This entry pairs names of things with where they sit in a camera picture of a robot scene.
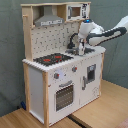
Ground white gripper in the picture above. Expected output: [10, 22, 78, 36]
[78, 38, 86, 56]

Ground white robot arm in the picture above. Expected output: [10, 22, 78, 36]
[78, 15, 128, 55]

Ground wooden toy kitchen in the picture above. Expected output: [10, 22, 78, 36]
[22, 2, 105, 127]

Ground grey toy sink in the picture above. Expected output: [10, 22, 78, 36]
[65, 47, 95, 55]

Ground black toy faucet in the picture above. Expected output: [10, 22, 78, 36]
[67, 33, 81, 49]

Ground red right oven knob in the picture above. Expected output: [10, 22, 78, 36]
[71, 66, 78, 73]

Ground red oven knob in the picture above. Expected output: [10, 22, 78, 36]
[71, 66, 78, 73]
[54, 73, 60, 79]

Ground toy dishwasher door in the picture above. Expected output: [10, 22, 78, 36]
[82, 65, 96, 89]

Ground black toy stovetop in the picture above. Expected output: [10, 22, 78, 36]
[34, 53, 71, 66]

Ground toy microwave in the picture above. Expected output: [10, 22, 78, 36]
[67, 3, 90, 21]

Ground red left oven knob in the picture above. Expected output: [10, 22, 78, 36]
[54, 73, 60, 79]

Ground grey range hood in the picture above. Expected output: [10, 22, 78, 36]
[35, 5, 64, 27]

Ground toy oven door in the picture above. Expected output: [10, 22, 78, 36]
[55, 81, 74, 111]

